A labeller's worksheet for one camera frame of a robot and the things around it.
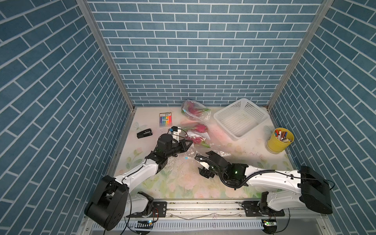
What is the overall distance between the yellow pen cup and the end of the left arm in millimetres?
535

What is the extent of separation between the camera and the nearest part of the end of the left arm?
2.14ft

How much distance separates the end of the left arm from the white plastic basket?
1.23ft

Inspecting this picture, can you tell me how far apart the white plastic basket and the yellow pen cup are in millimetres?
139

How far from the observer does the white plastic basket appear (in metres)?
1.07

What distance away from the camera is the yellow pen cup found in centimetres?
86
